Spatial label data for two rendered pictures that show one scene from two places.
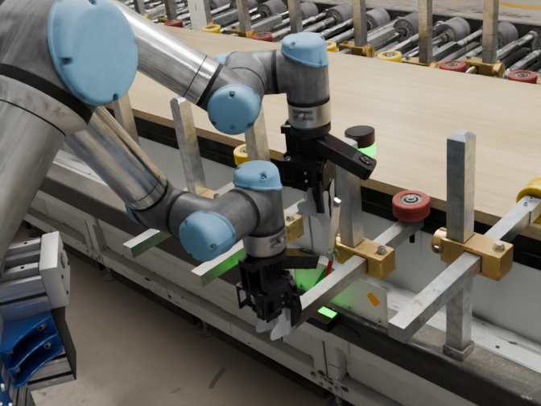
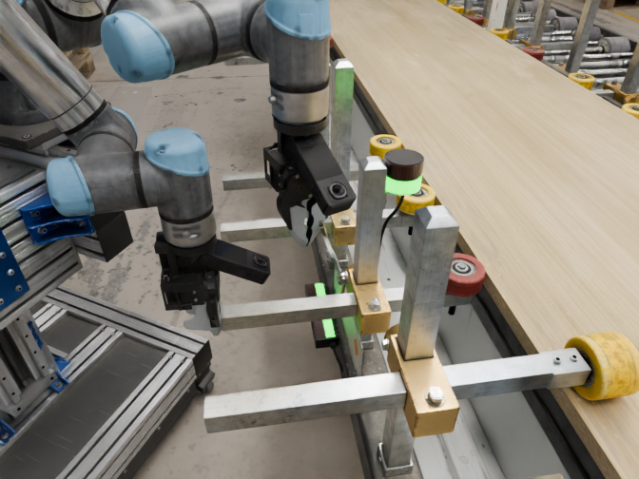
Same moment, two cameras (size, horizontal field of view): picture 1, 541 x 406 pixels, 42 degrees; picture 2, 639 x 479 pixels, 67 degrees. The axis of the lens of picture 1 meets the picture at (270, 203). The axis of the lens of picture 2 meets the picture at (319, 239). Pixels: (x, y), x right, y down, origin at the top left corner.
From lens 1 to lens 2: 0.82 m
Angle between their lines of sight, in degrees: 29
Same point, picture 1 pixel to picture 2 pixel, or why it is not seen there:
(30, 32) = not seen: outside the picture
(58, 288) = not seen: hidden behind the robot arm
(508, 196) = (581, 331)
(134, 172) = (29, 84)
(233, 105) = (115, 37)
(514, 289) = (522, 441)
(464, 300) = (397, 421)
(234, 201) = (115, 163)
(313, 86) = (284, 62)
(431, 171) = (527, 249)
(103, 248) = not seen: hidden behind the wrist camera
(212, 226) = (60, 179)
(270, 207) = (165, 190)
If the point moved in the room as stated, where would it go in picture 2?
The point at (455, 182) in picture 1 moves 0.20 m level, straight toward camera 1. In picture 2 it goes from (411, 277) to (258, 373)
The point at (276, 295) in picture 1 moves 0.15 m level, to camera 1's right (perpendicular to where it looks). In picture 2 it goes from (181, 288) to (260, 331)
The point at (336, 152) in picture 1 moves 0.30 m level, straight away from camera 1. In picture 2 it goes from (304, 164) to (424, 99)
